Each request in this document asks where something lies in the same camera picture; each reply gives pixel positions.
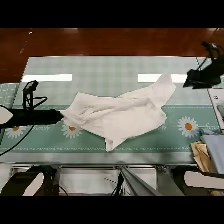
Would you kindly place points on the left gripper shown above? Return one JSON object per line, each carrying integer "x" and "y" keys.
{"x": 46, "y": 116}

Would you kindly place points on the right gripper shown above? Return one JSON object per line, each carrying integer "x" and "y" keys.
{"x": 200, "y": 79}

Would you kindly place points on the white shirt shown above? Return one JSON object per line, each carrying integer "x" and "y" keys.
{"x": 126, "y": 113}

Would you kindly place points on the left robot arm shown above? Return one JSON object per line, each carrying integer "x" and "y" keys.
{"x": 6, "y": 115}

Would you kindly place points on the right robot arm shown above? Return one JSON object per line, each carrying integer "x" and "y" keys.
{"x": 216, "y": 71}

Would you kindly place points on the light blue garment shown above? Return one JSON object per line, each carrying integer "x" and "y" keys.
{"x": 215, "y": 150}

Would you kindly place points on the tan garment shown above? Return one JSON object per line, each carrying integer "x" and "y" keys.
{"x": 200, "y": 155}

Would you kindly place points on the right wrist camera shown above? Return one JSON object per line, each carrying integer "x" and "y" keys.
{"x": 210, "y": 48}

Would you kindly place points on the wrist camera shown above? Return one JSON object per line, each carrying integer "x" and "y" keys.
{"x": 210, "y": 48}
{"x": 30, "y": 87}

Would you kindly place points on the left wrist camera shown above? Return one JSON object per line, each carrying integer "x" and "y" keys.
{"x": 30, "y": 87}

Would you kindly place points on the silver frame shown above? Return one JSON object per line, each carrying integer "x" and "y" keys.
{"x": 100, "y": 159}

